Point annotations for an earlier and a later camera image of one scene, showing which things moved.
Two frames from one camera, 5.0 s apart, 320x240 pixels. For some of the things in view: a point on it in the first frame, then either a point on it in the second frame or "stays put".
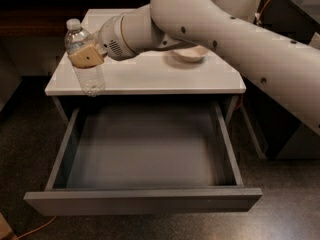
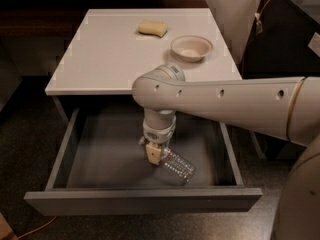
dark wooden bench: [49, 17] stays put
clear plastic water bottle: [90, 80] -> [177, 165]
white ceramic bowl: [192, 54] stays put
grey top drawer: [144, 158] stays put
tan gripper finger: [87, 56] -> [153, 152]
